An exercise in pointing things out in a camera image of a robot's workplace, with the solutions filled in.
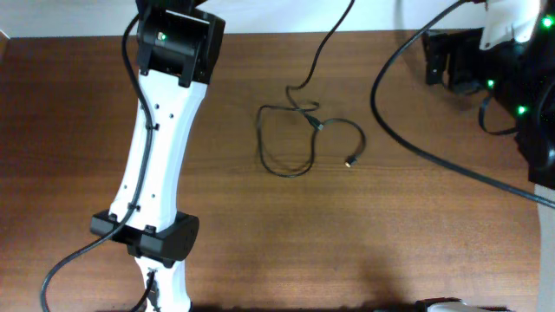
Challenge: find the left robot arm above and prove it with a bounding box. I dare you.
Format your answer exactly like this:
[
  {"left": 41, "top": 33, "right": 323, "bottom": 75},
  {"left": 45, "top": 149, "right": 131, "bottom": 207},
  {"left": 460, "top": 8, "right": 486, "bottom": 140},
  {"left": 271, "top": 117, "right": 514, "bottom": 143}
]
[{"left": 90, "top": 1, "right": 225, "bottom": 311}]

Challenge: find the right camera cable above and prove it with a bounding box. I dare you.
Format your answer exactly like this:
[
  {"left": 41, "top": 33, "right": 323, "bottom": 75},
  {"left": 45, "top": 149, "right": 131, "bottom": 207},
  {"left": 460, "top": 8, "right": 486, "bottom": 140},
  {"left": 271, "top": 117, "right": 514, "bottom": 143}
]
[{"left": 369, "top": 0, "right": 555, "bottom": 210}]

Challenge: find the black cable silver plug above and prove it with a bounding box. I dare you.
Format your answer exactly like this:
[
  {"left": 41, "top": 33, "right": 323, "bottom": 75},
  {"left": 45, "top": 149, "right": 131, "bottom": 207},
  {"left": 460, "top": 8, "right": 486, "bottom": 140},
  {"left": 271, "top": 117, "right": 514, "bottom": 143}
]
[{"left": 256, "top": 101, "right": 368, "bottom": 179}]

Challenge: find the camera cable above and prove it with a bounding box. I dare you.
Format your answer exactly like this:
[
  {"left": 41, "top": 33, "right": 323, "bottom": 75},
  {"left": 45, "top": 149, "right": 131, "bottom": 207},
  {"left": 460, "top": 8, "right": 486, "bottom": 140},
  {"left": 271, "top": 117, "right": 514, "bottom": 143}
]
[
  {"left": 39, "top": 12, "right": 157, "bottom": 312},
  {"left": 369, "top": 0, "right": 555, "bottom": 210}
]

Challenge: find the left camera cable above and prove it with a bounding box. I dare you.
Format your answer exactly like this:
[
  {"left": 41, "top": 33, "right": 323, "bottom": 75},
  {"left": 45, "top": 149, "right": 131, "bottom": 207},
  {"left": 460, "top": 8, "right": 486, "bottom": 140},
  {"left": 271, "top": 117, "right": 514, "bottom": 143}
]
[{"left": 39, "top": 12, "right": 157, "bottom": 312}]

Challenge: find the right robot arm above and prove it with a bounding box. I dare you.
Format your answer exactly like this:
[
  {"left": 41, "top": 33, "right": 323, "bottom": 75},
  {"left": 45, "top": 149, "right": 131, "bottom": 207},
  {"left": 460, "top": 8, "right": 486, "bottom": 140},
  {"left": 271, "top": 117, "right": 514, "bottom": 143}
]
[{"left": 421, "top": 0, "right": 554, "bottom": 188}]

